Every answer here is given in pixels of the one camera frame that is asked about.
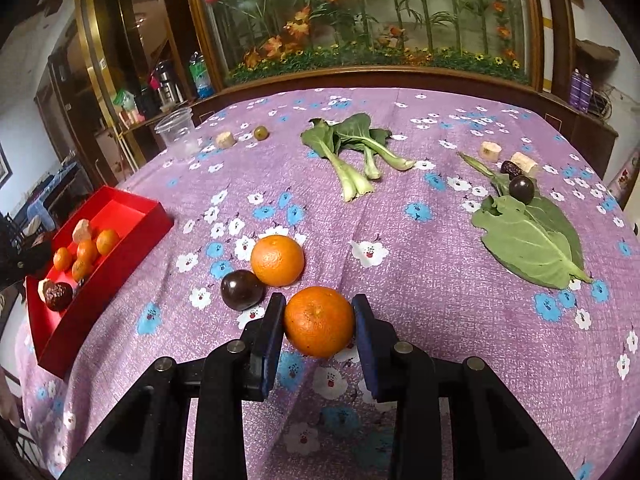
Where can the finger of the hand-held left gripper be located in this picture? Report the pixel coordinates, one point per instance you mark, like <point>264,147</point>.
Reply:
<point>25,262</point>

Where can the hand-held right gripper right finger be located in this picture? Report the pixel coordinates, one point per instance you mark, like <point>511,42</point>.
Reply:
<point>370,355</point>

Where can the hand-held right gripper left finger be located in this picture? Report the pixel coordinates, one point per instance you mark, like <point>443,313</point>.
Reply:
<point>270,345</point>

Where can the tan sugarcane chunk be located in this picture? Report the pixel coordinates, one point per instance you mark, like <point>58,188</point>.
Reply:
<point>44,288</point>
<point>82,231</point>

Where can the large red jujube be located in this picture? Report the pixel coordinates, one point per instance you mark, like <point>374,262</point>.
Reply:
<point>58,296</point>

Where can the large orange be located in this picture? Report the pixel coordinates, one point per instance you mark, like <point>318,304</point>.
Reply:
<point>277,260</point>
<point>320,322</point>

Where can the red box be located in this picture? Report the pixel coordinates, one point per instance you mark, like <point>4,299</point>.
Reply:
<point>122,210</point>

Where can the person's pink clothing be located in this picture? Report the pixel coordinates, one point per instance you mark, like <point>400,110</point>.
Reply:
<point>7,395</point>

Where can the large bok choy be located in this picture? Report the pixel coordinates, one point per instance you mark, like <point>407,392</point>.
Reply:
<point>350,180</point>

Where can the light green cabbage leaf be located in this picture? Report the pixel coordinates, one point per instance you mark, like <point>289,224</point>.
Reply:
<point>520,245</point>

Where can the green package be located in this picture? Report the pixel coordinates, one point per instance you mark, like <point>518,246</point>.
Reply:
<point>125,105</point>

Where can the small bok choy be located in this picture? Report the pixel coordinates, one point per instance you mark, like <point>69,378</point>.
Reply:
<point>371,165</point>
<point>400,161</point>

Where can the clear plastic cup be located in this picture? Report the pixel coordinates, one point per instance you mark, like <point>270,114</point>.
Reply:
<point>177,135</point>

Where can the pale sugarcane slice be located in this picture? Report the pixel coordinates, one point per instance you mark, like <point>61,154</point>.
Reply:
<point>225,140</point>
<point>490,151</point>
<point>525,164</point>

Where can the green grape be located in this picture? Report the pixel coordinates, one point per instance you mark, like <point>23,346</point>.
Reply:
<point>260,132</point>

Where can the tall wooden glass cabinet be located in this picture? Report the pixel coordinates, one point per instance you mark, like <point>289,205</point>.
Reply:
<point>100,60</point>

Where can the green vegetable stalk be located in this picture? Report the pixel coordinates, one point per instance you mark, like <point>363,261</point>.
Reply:
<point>480,166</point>

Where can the steel thermos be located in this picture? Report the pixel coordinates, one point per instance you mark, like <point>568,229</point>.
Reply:
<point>167,85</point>

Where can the dark green cabbage leaf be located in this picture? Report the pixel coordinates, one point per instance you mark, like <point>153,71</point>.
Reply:
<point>555,220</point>

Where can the small red date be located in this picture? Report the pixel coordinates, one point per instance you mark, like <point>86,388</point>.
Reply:
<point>509,168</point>

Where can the green label plastic bottle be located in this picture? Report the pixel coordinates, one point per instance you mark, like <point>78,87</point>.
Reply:
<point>201,77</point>

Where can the low wooden side cabinet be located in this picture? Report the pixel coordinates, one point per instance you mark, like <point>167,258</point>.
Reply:
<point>585,135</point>

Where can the glass flower display cabinet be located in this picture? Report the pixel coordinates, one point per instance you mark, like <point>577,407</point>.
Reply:
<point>360,15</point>

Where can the white roll with yellow band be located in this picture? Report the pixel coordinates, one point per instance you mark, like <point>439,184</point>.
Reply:
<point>544,30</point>

